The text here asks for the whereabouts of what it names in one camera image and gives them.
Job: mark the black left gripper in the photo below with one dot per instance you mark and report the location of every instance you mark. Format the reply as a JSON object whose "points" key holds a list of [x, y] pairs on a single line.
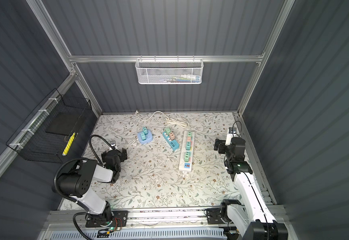
{"points": [[122, 156]]}

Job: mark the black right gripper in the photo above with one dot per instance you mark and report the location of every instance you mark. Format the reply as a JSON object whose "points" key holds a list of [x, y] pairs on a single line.
{"points": [[223, 143]]}

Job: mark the teal plug adapter cube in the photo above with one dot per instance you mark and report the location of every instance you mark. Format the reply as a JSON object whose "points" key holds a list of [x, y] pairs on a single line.
{"points": [[144, 129], [143, 136], [188, 146]]}

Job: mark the light blue round power strip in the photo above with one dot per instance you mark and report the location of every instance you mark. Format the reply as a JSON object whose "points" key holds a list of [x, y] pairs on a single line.
{"points": [[148, 140]]}

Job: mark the long white power strip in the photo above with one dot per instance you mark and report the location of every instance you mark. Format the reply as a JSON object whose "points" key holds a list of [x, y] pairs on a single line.
{"points": [[187, 166]]}

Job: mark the teal blue power strip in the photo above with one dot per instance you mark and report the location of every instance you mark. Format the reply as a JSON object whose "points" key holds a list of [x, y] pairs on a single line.
{"points": [[174, 145]]}

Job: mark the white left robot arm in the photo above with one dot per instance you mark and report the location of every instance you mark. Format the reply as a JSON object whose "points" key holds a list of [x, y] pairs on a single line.
{"points": [[73, 179]]}

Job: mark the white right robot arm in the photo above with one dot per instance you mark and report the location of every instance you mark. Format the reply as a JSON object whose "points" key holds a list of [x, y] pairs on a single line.
{"points": [[250, 215]]}

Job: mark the yellow marker in basket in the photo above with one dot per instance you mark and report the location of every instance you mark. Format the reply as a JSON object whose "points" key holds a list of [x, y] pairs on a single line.
{"points": [[69, 144]]}

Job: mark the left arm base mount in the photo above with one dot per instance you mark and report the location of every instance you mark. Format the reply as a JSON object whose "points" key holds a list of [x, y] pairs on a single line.
{"points": [[114, 219]]}

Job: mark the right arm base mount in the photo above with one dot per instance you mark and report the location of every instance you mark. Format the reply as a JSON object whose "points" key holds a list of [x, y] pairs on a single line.
{"points": [[217, 216]]}

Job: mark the black wire side basket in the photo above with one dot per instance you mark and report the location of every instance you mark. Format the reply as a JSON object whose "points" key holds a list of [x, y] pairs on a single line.
{"points": [[44, 137]]}

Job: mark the white wire wall basket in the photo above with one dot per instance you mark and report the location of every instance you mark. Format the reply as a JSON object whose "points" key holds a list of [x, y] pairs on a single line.
{"points": [[169, 72]]}

